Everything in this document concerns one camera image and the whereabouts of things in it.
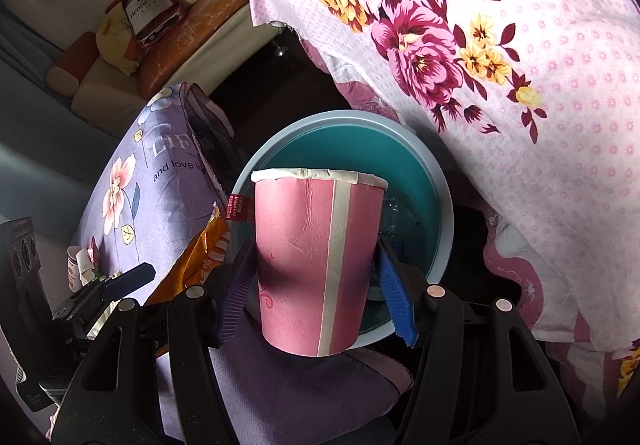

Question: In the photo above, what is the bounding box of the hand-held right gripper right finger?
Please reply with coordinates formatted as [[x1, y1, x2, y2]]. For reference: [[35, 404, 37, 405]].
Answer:
[[375, 236, 583, 445]]

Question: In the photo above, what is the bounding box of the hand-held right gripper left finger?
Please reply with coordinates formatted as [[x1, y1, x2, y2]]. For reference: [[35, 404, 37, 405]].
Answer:
[[52, 240, 258, 445]]

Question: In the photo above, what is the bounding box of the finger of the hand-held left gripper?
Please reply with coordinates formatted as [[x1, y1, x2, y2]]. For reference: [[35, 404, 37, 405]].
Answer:
[[52, 262, 156, 321]]

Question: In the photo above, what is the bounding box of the pink paper cup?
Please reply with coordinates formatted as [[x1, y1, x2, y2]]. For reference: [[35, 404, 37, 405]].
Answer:
[[250, 166, 390, 358]]

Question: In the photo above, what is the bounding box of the blue plastic basin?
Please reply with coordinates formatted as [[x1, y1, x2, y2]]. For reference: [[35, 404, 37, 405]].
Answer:
[[231, 110, 455, 347]]

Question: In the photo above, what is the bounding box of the orange snack wrapper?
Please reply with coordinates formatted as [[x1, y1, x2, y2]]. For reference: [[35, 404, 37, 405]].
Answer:
[[147, 205, 233, 306]]

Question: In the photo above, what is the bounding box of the white orange paper tube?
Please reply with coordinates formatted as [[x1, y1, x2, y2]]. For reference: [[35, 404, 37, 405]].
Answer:
[[66, 246, 96, 291]]

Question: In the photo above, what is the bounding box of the clear plastic bottle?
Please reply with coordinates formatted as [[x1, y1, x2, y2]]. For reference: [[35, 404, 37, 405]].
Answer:
[[382, 195, 426, 246]]

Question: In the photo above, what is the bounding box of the red cloth tag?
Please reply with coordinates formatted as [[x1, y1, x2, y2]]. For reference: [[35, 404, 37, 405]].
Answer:
[[226, 194, 251, 223]]

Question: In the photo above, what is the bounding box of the purple floral cloth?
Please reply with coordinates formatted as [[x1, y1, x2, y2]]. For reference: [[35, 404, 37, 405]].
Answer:
[[47, 82, 416, 443]]

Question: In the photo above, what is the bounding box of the orange cream block cushion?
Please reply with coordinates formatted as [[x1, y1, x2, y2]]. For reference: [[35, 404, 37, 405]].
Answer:
[[46, 31, 143, 113]]

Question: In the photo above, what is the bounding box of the pink floral blanket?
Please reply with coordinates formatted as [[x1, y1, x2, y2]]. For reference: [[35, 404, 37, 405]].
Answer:
[[247, 0, 640, 411]]

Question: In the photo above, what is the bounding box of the yellow plush toy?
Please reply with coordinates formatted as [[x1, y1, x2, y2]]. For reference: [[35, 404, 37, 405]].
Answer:
[[96, 7, 143, 76]]

